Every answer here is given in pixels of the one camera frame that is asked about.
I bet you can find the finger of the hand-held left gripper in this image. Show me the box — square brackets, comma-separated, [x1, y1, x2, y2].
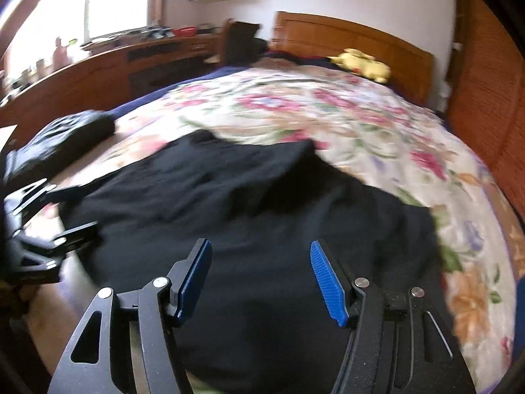
[3, 178, 57, 215]
[20, 221, 100, 256]

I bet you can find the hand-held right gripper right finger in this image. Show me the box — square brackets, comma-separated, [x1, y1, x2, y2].
[309, 240, 477, 394]

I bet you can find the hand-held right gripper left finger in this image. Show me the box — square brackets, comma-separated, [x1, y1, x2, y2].
[52, 238, 214, 394]

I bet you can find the dark navy coat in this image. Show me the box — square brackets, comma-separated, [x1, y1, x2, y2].
[48, 129, 452, 394]

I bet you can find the black folded jacket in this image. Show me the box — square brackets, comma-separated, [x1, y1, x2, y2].
[3, 109, 116, 186]

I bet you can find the wooden desk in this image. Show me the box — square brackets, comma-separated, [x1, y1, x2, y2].
[0, 32, 225, 137]

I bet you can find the pink bottle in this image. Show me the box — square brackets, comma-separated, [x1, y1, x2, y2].
[52, 36, 69, 67]

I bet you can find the floral blanket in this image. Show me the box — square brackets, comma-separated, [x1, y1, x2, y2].
[24, 65, 518, 394]

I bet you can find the navy blue bed sheet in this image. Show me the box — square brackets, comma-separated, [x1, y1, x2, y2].
[108, 67, 231, 120]

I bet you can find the window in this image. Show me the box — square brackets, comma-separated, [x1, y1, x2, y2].
[0, 0, 153, 92]

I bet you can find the black gadget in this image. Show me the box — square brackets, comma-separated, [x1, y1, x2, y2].
[140, 26, 174, 42]

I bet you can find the yellow plush toy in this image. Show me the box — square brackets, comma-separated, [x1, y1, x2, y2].
[327, 48, 392, 84]

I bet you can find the dark red pillow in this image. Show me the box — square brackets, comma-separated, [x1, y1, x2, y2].
[266, 48, 331, 66]

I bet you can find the wooden bed headboard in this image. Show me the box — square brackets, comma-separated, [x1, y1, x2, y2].
[272, 10, 436, 106]

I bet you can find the wooden chair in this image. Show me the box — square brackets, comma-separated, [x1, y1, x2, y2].
[220, 17, 268, 67]

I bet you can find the wooden louvred wardrobe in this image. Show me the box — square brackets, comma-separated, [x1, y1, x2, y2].
[446, 0, 525, 211]

